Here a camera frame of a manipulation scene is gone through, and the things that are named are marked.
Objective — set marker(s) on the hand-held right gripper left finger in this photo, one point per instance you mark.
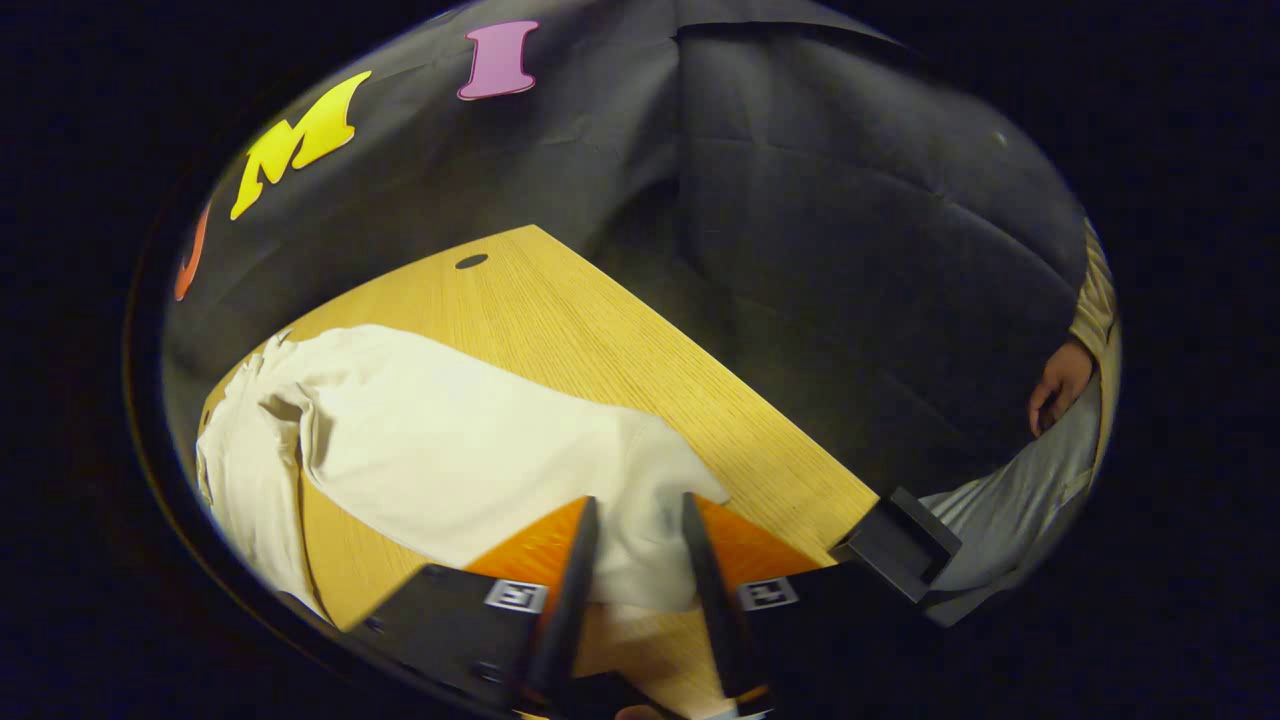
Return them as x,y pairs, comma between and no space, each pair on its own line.
570,600

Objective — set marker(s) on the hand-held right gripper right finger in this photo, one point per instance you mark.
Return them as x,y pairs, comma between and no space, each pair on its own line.
715,610

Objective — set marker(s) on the cream white sweatshirt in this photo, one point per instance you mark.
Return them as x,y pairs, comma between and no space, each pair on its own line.
450,450

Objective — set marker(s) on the black backdrop cloth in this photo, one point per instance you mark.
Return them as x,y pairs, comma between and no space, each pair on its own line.
800,200

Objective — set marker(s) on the black table edge bracket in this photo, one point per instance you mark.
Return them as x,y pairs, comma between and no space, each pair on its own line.
900,545

